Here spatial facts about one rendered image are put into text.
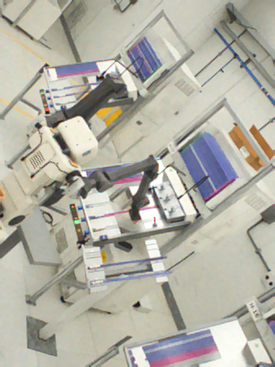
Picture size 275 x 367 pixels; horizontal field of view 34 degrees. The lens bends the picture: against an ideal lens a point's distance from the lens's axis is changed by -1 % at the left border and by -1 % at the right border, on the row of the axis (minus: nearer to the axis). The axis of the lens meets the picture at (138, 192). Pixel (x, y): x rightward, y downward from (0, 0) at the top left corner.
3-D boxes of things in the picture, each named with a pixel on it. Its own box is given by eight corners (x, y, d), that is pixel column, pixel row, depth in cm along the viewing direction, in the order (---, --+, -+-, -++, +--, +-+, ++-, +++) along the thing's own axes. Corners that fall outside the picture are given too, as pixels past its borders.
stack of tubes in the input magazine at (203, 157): (204, 201, 315) (235, 177, 306) (178, 152, 347) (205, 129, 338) (214, 207, 324) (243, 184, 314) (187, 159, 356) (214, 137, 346)
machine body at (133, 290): (58, 305, 352) (114, 261, 330) (44, 234, 396) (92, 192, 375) (114, 318, 397) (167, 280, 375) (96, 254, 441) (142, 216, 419)
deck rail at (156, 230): (92, 246, 309) (92, 241, 305) (92, 244, 311) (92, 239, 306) (189, 228, 328) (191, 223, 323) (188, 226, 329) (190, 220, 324)
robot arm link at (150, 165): (155, 149, 264) (165, 162, 261) (149, 163, 275) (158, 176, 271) (90, 171, 241) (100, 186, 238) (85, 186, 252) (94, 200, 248)
